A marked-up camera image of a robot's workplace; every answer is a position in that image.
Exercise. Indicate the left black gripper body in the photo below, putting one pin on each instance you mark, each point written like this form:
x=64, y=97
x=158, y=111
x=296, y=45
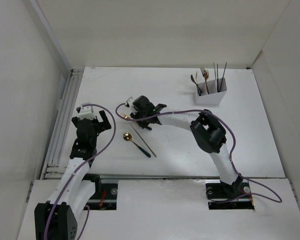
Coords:
x=97, y=128

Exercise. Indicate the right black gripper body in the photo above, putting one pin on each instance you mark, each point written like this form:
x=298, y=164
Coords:
x=136, y=114

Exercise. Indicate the brown wooden spoon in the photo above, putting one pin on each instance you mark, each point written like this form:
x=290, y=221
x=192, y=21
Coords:
x=193, y=80

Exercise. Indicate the rose gold fork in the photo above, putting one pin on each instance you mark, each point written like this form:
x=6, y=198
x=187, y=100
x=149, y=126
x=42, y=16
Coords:
x=202, y=69

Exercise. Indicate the gold fork dark green handle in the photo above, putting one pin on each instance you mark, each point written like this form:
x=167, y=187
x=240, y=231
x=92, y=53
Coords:
x=206, y=77

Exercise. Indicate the small gold spoon green handle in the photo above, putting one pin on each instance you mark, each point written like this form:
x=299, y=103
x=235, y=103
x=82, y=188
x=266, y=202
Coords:
x=197, y=80

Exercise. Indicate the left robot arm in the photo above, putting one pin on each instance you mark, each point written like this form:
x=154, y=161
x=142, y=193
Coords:
x=57, y=218

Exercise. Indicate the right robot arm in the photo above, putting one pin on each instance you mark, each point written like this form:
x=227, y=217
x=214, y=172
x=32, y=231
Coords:
x=208, y=132

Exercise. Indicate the lilac utensil container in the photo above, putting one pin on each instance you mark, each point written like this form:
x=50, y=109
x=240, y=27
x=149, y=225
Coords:
x=215, y=97

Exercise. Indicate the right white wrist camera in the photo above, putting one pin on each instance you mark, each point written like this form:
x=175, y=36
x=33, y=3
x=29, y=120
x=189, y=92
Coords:
x=129, y=102

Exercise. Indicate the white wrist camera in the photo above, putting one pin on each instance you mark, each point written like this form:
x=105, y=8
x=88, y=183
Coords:
x=85, y=111
x=129, y=102

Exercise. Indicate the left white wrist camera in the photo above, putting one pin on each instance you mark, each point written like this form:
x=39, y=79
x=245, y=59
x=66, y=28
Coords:
x=85, y=111

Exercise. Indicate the aluminium frame rail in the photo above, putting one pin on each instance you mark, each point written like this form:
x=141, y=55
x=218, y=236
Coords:
x=49, y=168

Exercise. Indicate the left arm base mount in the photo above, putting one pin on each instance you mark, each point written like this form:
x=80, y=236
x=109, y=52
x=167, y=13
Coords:
x=106, y=192

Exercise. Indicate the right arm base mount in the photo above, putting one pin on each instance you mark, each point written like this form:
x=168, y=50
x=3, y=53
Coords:
x=218, y=199

